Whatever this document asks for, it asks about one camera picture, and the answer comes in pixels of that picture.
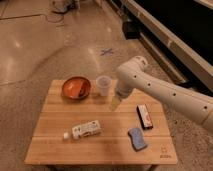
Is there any blue sponge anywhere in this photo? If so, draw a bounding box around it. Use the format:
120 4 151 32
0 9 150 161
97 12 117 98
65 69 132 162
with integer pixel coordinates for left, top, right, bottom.
128 127 147 151

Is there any white device with cable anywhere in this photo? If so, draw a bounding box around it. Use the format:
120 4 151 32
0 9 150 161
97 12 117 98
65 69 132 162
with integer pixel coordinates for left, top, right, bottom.
49 0 79 14

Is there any wooden table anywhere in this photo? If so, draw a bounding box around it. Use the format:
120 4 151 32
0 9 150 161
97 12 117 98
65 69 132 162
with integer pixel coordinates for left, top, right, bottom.
25 80 177 165

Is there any orange bowl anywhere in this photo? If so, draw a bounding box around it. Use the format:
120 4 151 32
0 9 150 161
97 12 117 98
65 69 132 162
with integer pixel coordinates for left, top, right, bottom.
62 76 91 100

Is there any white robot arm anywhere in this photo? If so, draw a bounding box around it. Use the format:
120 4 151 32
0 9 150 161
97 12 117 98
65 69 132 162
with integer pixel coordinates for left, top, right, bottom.
110 56 213 134

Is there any clear plastic cup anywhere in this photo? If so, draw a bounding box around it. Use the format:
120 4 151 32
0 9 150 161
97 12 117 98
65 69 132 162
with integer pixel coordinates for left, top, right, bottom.
96 75 112 96

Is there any black box on floor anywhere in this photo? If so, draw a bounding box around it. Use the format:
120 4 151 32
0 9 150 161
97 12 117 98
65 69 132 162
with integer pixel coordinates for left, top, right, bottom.
122 22 140 39

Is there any black red rectangular box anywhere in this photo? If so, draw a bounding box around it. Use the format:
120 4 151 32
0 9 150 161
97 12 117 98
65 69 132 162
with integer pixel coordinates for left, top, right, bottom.
136 105 153 130

